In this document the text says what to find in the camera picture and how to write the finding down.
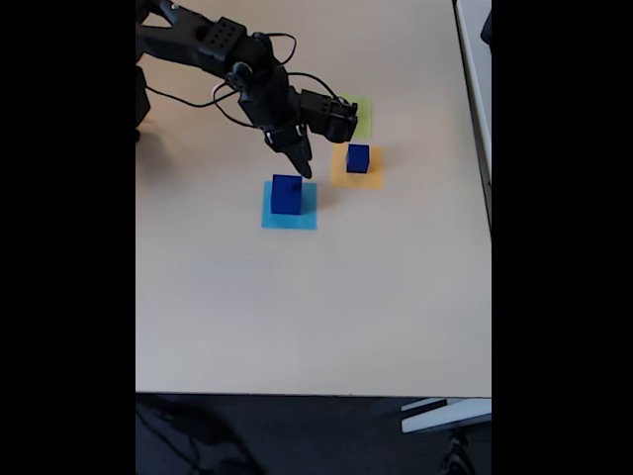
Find large blue cube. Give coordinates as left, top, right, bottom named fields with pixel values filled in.
left=271, top=173, right=304, bottom=217

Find medium blue cube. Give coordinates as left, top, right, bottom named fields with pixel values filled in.
left=346, top=142, right=371, bottom=174

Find orange paper square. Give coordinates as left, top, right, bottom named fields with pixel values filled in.
left=328, top=142, right=385, bottom=191

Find light blue paper square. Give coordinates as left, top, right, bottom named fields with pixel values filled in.
left=261, top=180, right=318, bottom=232

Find green paper square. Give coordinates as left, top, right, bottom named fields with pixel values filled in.
left=345, top=95, right=373, bottom=140

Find white table foot bar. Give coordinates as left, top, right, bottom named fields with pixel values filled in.
left=400, top=397, right=493, bottom=435

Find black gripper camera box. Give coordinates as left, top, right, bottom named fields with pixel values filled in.
left=300, top=88, right=359, bottom=144

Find short looped wrist cable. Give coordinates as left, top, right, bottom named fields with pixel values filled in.
left=211, top=81, right=259, bottom=129

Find thick black floor cable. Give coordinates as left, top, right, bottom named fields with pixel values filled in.
left=136, top=395, right=258, bottom=475

